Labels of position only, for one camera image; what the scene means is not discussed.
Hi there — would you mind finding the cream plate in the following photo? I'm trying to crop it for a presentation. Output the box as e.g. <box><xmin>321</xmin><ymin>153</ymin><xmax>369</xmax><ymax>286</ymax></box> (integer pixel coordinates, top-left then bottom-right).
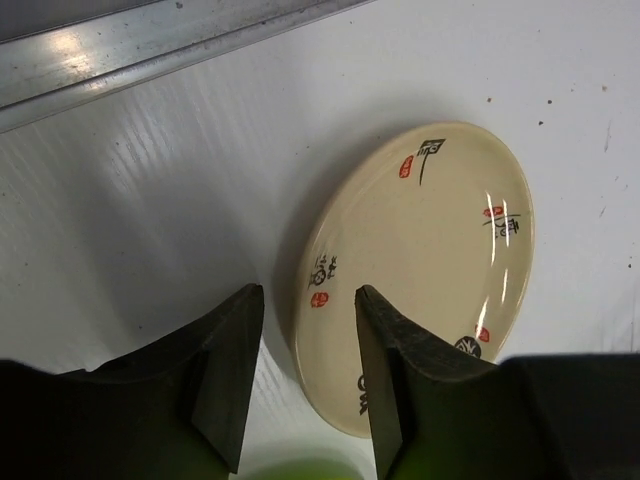
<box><xmin>291</xmin><ymin>122</ymin><xmax>535</xmax><ymax>438</ymax></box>

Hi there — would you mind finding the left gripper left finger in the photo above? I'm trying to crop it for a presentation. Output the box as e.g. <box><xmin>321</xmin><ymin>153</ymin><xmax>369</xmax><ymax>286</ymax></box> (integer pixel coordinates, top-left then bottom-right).
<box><xmin>1</xmin><ymin>284</ymin><xmax>265</xmax><ymax>479</ymax></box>

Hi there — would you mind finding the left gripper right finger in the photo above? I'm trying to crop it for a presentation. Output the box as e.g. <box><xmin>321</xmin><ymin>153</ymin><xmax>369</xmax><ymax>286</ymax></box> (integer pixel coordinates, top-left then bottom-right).
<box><xmin>355</xmin><ymin>285</ymin><xmax>639</xmax><ymax>479</ymax></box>

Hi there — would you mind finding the lime green plate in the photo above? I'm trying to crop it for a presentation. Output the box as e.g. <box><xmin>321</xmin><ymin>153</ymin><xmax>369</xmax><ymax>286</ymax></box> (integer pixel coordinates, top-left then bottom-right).
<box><xmin>169</xmin><ymin>429</ymin><xmax>381</xmax><ymax>480</ymax></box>

